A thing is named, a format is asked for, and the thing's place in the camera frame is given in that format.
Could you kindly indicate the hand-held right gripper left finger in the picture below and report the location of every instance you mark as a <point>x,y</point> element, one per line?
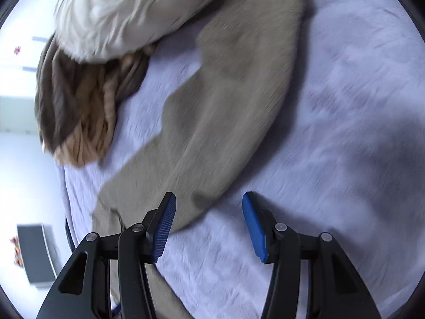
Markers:
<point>164,226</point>

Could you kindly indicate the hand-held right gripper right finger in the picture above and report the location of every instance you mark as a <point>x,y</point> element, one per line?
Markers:
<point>254,226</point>

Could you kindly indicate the olive green knit sweater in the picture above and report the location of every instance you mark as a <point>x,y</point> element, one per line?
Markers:
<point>225,106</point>

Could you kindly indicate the lavender plush blanket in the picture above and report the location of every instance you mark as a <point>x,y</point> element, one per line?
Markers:
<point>332,139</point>

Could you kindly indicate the brown and beige knit garment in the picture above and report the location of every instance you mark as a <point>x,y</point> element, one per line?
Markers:
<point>86,113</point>

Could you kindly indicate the white crumpled garment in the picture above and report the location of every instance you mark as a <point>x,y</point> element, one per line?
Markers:
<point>116,13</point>

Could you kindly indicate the wall-mounted grey screen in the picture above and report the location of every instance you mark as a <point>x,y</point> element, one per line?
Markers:
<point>36,256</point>

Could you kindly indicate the red orange wall decoration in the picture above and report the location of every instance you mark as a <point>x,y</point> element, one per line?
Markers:
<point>15,251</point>

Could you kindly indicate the small red wall sticker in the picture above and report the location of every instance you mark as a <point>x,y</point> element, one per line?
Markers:
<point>17,50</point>

